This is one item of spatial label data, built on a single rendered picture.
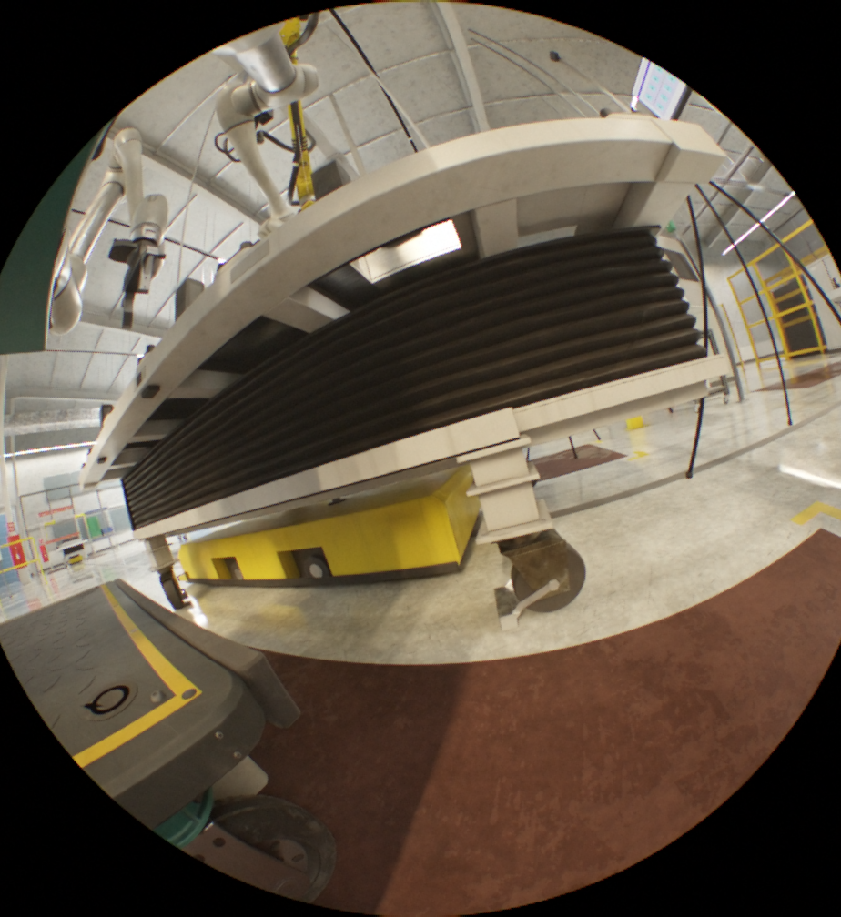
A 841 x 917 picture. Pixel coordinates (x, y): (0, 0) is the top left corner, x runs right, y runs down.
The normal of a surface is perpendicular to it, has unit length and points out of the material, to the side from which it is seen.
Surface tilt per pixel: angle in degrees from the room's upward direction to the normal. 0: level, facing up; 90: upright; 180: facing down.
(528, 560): 90
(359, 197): 90
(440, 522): 90
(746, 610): 0
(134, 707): 0
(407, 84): 176
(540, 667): 0
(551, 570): 90
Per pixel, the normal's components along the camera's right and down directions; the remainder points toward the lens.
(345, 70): 0.25, 0.97
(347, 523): -0.29, 0.12
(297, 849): 0.84, -0.25
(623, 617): -0.28, -0.96
